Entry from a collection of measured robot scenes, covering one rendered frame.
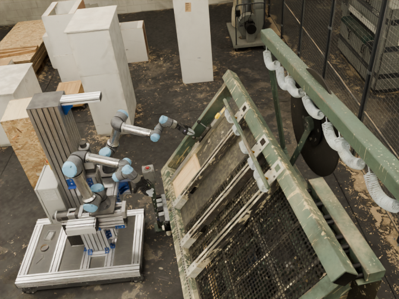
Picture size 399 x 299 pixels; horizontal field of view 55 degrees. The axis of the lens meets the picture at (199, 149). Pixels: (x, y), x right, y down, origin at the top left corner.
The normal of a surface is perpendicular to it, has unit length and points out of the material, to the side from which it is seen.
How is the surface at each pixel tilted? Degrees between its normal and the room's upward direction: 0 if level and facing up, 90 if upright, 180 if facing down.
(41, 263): 0
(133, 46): 90
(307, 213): 51
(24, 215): 0
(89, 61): 90
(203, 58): 90
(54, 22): 90
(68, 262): 0
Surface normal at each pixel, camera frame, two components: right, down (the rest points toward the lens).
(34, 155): 0.17, 0.61
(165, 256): -0.08, -0.78
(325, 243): -0.81, -0.34
